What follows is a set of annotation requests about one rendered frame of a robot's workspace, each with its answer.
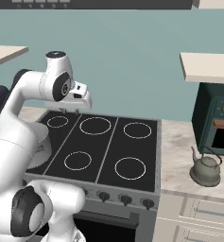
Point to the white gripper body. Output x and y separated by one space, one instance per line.
82 102

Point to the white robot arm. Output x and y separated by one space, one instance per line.
12 126

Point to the black hob stove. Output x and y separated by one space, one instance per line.
116 151

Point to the black stove knob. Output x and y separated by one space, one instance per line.
148 203
104 196
126 199
85 192

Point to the grey-green kettle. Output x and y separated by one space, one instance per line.
206 171

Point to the grey round pan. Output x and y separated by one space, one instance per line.
42 148

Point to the dark range hood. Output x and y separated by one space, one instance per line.
116 3

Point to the black oven door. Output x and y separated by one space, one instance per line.
104 233

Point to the dark green toaster oven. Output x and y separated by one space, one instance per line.
208 116

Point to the beige drawer front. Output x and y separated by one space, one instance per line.
208 203
204 233

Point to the beige upper cupboard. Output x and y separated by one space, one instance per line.
214 3

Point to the beige wall shelf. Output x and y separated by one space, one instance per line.
4 53

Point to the beige wall cupboard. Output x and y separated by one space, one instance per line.
208 67

